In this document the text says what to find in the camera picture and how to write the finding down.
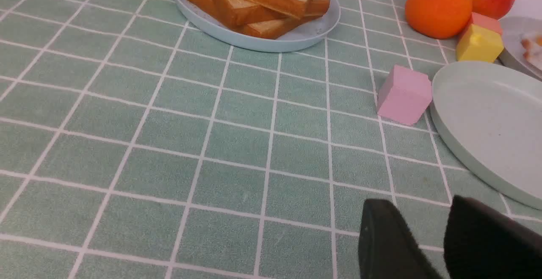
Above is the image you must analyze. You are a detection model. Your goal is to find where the yellow cube block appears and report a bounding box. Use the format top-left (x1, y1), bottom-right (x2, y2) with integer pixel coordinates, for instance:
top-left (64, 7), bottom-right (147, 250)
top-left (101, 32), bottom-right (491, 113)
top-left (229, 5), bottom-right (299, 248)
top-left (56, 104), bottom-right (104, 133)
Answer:
top-left (456, 24), bottom-right (504, 63)

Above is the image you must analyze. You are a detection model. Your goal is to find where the pale green plate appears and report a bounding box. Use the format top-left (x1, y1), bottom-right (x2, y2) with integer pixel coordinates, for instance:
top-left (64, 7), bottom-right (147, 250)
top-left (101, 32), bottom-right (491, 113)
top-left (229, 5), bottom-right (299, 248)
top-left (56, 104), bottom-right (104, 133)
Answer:
top-left (430, 61), bottom-right (542, 209)

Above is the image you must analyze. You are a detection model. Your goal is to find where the pink cube block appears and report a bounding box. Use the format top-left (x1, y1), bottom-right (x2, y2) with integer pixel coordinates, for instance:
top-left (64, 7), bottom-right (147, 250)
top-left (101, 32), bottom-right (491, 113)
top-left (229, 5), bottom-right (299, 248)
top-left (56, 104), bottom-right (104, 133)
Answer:
top-left (376, 65), bottom-right (432, 126)

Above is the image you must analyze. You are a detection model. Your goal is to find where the light blue bread plate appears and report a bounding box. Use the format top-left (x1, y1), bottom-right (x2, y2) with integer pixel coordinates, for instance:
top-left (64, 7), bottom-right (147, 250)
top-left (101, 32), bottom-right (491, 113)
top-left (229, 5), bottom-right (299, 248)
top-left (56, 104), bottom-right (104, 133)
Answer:
top-left (175, 0), bottom-right (341, 52)

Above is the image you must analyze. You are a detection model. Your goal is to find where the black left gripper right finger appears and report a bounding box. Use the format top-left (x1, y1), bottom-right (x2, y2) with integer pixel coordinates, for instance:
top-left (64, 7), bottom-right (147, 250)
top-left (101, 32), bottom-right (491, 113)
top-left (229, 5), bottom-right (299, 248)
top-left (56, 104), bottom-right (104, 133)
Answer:
top-left (443, 195), bottom-right (542, 279)

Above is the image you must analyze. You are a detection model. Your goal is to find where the grey egg plate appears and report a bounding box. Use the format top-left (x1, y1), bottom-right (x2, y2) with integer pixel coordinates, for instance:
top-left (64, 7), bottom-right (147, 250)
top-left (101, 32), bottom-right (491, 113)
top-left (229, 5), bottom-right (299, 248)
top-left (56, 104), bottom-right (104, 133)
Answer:
top-left (499, 16), bottom-right (542, 80)

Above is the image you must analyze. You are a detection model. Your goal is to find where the orange fruit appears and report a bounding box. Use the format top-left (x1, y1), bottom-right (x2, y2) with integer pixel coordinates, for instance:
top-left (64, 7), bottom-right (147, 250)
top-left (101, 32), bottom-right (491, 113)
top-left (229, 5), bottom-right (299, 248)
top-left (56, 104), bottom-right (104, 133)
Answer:
top-left (404, 0), bottom-right (473, 39)

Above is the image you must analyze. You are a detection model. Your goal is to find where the salmon cube block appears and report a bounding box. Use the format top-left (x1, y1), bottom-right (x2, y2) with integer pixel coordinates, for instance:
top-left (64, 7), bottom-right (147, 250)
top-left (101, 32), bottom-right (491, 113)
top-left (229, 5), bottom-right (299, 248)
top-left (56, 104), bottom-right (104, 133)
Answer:
top-left (462, 11), bottom-right (503, 35)

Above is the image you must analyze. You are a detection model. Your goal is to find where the fried egg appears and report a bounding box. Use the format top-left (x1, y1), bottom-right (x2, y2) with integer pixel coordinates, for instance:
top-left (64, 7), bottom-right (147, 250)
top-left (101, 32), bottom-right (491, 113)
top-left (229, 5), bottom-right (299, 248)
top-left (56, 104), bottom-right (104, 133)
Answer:
top-left (521, 32), bottom-right (542, 70)

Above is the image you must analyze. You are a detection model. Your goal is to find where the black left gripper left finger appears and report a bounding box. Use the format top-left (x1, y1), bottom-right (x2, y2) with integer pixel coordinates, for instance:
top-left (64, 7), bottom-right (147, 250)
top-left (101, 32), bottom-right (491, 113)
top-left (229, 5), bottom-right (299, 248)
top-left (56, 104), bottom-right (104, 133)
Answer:
top-left (358, 199), bottom-right (442, 279)

